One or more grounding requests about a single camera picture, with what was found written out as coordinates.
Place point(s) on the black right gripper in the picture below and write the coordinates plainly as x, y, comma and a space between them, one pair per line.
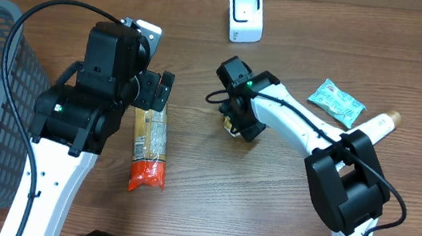
252, 132

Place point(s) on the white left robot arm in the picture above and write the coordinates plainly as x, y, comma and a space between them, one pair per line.
75, 117

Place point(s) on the white conditioner tube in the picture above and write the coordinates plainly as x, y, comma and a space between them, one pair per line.
380, 126

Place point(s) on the green tea packet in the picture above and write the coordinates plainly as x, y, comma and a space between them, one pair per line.
231, 129

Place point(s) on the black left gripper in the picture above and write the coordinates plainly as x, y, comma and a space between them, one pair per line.
157, 90

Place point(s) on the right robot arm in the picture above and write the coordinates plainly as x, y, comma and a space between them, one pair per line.
346, 183

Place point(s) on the white barcode scanner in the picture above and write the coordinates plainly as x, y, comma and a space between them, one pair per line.
245, 20

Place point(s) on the teal snack packet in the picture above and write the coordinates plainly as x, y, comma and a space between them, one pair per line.
338, 104

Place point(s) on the orange noodle packet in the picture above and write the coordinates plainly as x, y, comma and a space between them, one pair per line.
150, 143

